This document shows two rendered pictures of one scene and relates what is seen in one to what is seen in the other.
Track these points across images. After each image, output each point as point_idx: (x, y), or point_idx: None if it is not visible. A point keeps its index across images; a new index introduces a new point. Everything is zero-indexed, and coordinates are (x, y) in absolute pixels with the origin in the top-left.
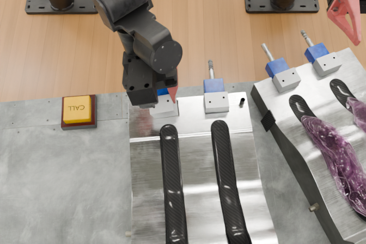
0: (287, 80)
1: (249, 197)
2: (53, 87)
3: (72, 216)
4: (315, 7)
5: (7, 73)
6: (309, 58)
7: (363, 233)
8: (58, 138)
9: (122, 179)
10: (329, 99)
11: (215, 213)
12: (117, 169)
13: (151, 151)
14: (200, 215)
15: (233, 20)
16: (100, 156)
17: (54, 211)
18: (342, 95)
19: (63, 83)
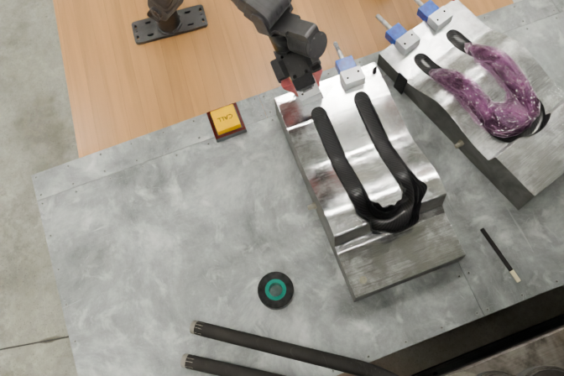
0: (409, 42)
1: (403, 147)
2: (192, 107)
3: (253, 211)
4: None
5: (143, 106)
6: (422, 17)
7: (502, 149)
8: (215, 150)
9: (286, 169)
10: (449, 49)
11: (379, 165)
12: (279, 162)
13: (309, 133)
14: (368, 170)
15: None
16: (259, 155)
17: (236, 211)
18: (460, 43)
19: (201, 100)
